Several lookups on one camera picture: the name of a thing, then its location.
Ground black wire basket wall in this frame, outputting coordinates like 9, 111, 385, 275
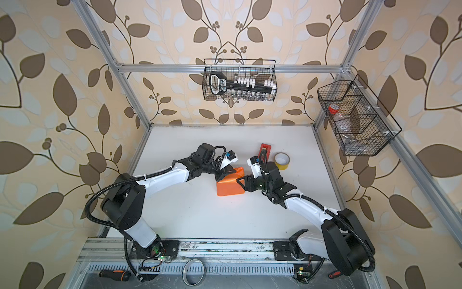
317, 75, 402, 157
201, 58, 278, 102

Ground black socket tool set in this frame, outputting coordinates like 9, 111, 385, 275
208, 72, 277, 96

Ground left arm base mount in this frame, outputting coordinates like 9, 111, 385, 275
130, 240, 180, 260

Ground red handled ratchet wrench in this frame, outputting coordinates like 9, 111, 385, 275
328, 270, 342, 279

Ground aluminium front rail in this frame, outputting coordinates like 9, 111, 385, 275
77, 237, 376, 264

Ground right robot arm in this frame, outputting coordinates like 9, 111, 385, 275
237, 157, 376, 276

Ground metal ring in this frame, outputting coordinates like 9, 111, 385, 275
181, 258, 207, 287

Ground red tape dispenser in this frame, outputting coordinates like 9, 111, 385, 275
258, 143, 271, 161

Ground orange black screwdriver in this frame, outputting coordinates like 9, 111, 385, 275
99, 270, 132, 282

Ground red capped item in basket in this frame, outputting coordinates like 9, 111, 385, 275
328, 104, 340, 115

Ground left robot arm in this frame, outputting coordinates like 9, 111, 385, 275
84, 143, 238, 249

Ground yellow tape roll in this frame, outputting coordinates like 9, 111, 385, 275
274, 152, 291, 171

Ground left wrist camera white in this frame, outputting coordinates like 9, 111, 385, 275
220, 151, 238, 169

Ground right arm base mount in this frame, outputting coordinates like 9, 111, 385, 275
273, 241, 321, 261

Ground black wire basket back wall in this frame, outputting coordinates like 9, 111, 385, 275
201, 58, 278, 102

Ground black wire basket right wall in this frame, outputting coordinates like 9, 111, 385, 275
317, 75, 402, 157

